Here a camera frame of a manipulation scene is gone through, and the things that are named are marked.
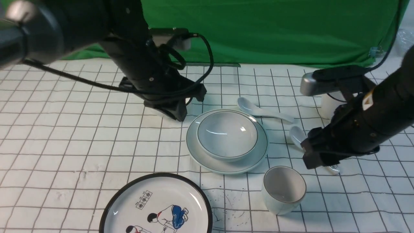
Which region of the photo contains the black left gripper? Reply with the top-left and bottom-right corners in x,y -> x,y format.
100,32 -> 207,122

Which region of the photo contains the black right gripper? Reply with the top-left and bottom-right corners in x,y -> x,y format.
301,87 -> 413,169

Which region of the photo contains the green-rimmed white cup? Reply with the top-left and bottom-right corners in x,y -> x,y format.
261,166 -> 307,215

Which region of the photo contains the green-rimmed white bowl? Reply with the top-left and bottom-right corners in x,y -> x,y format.
197,110 -> 259,161

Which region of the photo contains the plain white spoon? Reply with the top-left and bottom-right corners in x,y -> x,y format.
237,97 -> 295,124

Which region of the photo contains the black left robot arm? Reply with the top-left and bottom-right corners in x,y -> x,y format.
0,0 -> 213,121

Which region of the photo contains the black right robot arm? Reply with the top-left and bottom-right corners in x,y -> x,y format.
300,48 -> 414,169

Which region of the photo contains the white spoon with lettering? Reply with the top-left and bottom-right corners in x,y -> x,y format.
289,126 -> 340,175

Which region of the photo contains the black-rimmed white cup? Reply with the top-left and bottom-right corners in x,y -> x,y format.
320,91 -> 347,120

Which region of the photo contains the green-rimmed white plate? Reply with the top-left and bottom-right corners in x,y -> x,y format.
186,109 -> 269,175

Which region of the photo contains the black-rimmed cartoon plate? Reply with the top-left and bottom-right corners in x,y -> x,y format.
99,173 -> 213,233

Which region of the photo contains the white grid tablecloth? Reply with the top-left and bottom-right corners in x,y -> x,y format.
0,65 -> 413,233

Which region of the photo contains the metal clip on backdrop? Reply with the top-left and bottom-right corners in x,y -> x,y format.
368,46 -> 384,58

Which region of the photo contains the green backdrop cloth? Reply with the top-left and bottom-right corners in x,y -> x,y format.
61,0 -> 410,69

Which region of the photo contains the clear plastic wrap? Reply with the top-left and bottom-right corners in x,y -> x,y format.
395,28 -> 414,57

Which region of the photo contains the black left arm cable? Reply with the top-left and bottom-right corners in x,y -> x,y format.
19,32 -> 214,97

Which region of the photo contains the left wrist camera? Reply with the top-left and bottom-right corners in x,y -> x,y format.
149,28 -> 191,50

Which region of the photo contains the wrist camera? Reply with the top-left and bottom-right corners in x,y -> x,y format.
149,28 -> 191,50
300,65 -> 377,97

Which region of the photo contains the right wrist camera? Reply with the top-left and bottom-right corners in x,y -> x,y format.
300,65 -> 377,97

